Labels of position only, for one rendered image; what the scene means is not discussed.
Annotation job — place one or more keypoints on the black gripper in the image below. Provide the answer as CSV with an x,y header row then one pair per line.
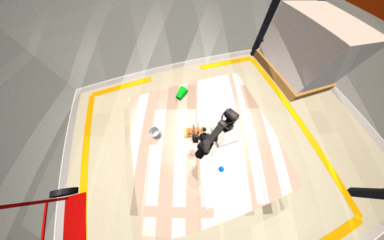
x,y
202,137

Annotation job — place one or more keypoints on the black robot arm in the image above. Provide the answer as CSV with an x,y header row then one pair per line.
x,y
205,146

